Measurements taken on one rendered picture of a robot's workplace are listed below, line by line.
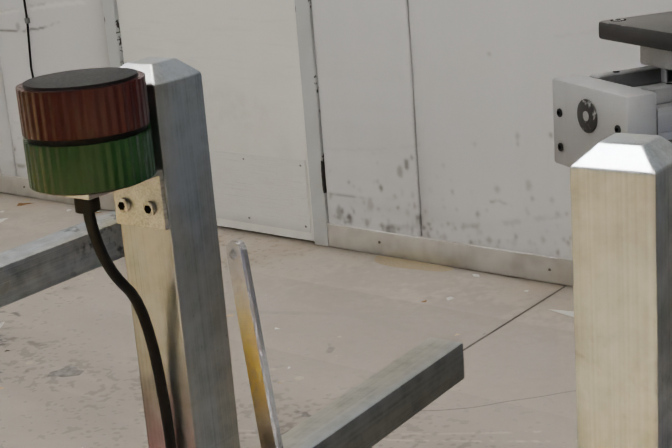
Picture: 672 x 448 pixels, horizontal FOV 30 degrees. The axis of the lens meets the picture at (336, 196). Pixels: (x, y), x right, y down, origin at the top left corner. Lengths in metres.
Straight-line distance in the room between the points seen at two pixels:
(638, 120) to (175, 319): 0.67
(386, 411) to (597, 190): 0.44
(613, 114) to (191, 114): 0.66
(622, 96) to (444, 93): 2.53
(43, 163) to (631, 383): 0.28
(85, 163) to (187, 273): 0.09
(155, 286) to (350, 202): 3.39
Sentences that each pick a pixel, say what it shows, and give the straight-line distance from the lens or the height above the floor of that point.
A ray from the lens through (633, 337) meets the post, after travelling 0.50.
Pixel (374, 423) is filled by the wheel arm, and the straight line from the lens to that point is 0.89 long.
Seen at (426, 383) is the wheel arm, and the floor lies 0.85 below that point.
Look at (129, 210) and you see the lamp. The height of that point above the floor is 1.06.
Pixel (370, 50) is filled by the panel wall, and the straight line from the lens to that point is 3.85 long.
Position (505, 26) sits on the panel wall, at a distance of 3.57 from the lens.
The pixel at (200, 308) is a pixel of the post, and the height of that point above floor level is 1.01.
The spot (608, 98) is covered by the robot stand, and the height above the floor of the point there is 0.99.
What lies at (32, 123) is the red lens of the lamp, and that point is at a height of 1.12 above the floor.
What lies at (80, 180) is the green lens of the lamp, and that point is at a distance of 0.58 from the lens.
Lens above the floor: 1.23
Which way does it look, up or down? 15 degrees down
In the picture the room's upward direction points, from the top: 4 degrees counter-clockwise
